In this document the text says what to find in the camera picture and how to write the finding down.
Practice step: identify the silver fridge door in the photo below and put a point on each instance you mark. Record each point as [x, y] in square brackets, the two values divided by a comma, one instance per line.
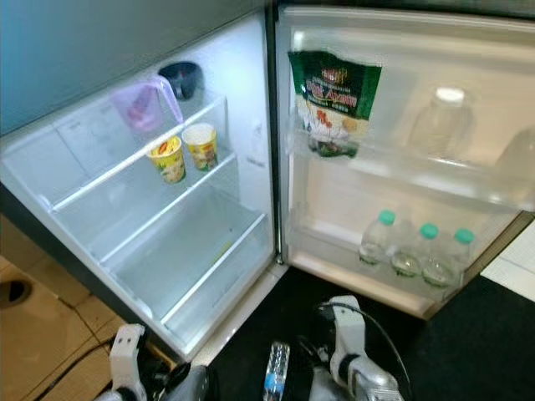
[384, 192]

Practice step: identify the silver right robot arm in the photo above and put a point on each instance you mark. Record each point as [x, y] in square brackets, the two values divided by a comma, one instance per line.
[372, 384]

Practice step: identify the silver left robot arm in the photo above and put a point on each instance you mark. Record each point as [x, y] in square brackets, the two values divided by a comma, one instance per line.
[117, 394]

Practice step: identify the glass fridge shelf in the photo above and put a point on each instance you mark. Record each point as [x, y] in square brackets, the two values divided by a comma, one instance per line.
[159, 217]
[100, 175]

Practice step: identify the silver fridge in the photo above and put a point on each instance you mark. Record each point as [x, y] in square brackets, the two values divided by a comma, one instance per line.
[247, 100]

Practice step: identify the robot right leg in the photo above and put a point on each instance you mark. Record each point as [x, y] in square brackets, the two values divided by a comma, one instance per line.
[326, 388]

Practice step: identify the clear door shelf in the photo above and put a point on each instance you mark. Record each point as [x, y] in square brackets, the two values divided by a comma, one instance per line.
[426, 180]
[334, 267]

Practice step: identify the clear bottle green cap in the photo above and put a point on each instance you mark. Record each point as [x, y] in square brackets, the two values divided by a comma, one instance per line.
[414, 251]
[447, 259]
[376, 238]

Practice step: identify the yellow cup noodle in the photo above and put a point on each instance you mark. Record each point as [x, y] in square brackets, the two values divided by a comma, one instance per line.
[167, 159]
[201, 146]

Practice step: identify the green food bag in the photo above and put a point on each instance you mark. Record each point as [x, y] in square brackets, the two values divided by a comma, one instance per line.
[334, 100]

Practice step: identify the clear jar white lid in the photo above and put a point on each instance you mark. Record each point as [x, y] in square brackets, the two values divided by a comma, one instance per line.
[443, 121]

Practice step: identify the pink plastic pitcher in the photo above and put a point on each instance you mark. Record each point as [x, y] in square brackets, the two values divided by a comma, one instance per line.
[142, 109]

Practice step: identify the dark bowl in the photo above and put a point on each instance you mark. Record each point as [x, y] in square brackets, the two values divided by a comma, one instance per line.
[180, 77]

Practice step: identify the silver freezer door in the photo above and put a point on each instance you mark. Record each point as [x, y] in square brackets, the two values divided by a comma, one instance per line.
[117, 58]

